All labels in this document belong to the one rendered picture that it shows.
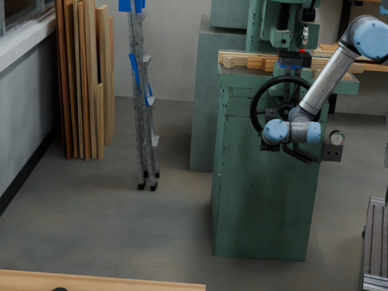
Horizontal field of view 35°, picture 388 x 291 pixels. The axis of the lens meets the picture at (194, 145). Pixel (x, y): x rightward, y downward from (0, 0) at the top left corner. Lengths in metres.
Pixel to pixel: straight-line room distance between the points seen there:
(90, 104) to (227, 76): 1.43
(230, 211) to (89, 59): 1.43
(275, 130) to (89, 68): 1.90
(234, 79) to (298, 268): 0.95
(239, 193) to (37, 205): 1.16
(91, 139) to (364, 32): 2.29
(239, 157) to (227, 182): 0.13
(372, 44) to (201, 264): 1.37
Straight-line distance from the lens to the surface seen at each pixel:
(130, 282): 1.82
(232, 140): 2.71
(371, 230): 2.97
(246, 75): 2.62
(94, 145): 3.94
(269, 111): 2.34
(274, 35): 2.72
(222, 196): 2.82
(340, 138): 2.71
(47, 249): 3.00
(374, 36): 2.06
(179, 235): 3.12
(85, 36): 3.77
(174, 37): 5.08
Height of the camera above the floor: 1.56
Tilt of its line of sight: 22 degrees down
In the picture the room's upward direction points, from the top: 4 degrees clockwise
